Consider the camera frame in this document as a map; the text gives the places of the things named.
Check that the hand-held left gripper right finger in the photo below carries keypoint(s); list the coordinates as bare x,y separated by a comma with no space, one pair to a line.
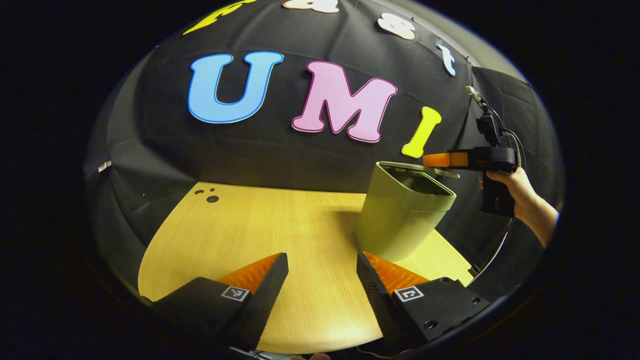
380,305

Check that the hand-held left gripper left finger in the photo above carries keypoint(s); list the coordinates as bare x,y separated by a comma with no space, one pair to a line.
262,305

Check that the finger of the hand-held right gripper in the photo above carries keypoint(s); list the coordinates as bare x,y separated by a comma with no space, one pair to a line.
450,159

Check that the pale green garbage bin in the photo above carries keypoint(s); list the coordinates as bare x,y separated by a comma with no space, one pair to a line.
400,220

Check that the wooden desktop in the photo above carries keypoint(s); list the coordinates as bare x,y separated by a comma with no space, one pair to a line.
280,235

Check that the black backdrop cloth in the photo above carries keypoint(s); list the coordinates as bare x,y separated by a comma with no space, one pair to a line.
280,155

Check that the white clip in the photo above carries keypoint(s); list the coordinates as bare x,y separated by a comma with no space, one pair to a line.
104,166

